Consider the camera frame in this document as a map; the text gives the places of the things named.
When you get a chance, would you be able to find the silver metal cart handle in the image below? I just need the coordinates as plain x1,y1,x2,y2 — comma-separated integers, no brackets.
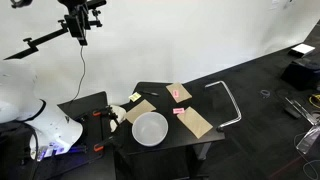
204,80,243,133

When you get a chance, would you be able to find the clear plastic cover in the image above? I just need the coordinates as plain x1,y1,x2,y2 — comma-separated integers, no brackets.
294,124,320,155

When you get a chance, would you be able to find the black stereo camera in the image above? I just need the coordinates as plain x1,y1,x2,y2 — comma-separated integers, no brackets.
64,12,90,47

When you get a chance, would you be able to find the silver metal floor stand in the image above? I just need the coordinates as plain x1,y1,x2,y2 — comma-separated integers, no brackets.
283,95,320,127

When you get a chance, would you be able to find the grey bowl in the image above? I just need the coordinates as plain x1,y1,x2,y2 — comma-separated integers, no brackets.
131,111,169,148

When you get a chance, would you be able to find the yellow sticky note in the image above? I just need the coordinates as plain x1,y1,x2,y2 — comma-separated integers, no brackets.
128,92,142,103

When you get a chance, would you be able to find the white crumpled cloth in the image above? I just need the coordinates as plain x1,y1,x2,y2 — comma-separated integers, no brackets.
109,104,128,133

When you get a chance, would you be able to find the black equipment case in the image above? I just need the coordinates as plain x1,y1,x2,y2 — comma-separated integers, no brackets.
280,58,320,91

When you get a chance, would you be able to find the white flat box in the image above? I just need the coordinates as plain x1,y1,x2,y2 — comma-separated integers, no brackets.
290,43,316,58

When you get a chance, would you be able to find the black rolling cart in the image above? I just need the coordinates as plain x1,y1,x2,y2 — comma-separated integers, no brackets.
114,81,243,180

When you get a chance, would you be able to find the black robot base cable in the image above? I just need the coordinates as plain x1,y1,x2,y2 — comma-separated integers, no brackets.
19,123,40,180

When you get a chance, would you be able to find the black power brick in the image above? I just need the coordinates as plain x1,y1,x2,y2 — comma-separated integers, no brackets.
283,104,303,120

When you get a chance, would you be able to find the black perforated robot table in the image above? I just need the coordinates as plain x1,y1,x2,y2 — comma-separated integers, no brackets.
58,91,118,180

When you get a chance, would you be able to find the yellow extension cable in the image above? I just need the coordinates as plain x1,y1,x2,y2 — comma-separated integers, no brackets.
308,93,320,109

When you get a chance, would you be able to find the orange handled bar clamp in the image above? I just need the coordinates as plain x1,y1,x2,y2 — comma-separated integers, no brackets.
93,135,123,154
92,105,121,126

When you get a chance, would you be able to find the thin black camera cable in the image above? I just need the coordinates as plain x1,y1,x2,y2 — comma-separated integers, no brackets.
68,44,87,104

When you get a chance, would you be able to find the black pen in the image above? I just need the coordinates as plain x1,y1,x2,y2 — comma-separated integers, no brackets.
139,89,160,98

